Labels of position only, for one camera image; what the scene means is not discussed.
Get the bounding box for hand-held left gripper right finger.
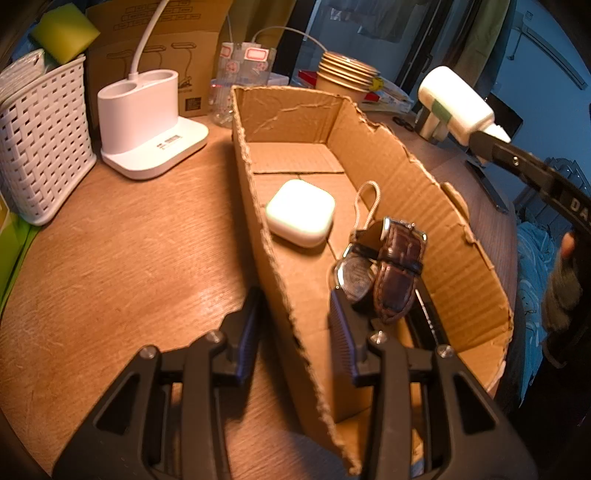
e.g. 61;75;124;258
329;286;539;480

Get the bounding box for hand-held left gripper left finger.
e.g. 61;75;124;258
52;286;264;480

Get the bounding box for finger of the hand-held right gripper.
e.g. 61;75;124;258
468;130;561;197

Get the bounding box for white charger plug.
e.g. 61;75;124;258
418;66;512;145

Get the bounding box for brown leather strap watch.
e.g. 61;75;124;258
333;218;428;324

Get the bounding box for cardboard box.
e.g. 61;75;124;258
230;84;514;476

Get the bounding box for white earbuds case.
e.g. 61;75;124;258
265;179;336;248

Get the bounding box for person's right forearm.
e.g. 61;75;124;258
540;254;591;370

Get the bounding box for black smartphone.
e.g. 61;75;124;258
465;152;509;214

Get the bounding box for black television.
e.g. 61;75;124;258
485;92;525;139

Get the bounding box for blue printed blanket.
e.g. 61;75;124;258
515;222;555;361

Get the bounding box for yellow curtain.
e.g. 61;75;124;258
455;0;513;88

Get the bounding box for white flat boxes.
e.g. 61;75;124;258
369;78;414;114

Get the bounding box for hanging grey garment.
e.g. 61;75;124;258
358;0;416;44

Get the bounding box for stack of paper cups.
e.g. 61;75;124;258
315;51;380;103

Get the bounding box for hanging blue shirt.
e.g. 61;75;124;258
318;0;370;28

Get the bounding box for white desk lamp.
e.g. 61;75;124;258
97;0;209;181

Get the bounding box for bag of paper cups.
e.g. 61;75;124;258
0;194;42;315

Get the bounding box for clear plastic bag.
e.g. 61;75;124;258
209;41;278;127

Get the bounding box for white woven plastic basket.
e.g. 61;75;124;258
0;54;98;227

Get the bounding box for brown lamp packaging box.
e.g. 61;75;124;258
85;0;234;118

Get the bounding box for white packets in basket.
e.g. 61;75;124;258
0;48;47;88

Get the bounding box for yellow sponge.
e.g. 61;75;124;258
30;4;101;65

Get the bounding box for grey cord loop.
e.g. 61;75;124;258
353;181;382;232

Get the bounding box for black sliding door frame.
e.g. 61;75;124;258
397;0;462;93

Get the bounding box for white charger cable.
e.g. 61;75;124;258
252;26;328;54

